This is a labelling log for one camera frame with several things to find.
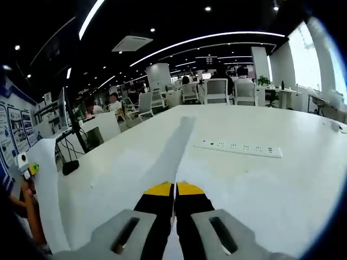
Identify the small white box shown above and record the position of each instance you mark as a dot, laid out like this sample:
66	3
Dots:
336	126

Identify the person's left hand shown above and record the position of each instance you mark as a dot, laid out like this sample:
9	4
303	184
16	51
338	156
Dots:
27	191

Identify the ceiling air conditioner vent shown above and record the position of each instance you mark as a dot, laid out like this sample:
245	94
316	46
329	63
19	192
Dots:
132	43

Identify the curved ceiling light strip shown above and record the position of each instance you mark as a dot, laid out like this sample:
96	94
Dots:
90	19
244	32

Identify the computer monitor on desk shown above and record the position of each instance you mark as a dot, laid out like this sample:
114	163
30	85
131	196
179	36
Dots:
63	108

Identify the white desk partition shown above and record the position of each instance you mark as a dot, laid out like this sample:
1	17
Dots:
105	124

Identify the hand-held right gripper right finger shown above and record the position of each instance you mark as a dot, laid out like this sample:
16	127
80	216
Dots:
195	205

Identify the hanging black display screen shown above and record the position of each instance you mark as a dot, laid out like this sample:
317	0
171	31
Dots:
211	60

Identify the white storage shelf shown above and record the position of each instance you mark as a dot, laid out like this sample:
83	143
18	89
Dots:
48	116

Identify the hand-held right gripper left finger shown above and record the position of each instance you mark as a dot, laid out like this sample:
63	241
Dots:
151	205

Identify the group of white office chairs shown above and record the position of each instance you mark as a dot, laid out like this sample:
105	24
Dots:
217	90

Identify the white table socket strip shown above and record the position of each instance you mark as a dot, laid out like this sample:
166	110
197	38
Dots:
238	148

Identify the green potted plant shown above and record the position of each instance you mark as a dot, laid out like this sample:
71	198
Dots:
264	80

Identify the round ceiling spotlights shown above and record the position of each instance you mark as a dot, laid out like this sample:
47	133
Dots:
207	8

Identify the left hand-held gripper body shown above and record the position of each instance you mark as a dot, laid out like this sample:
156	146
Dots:
22	161

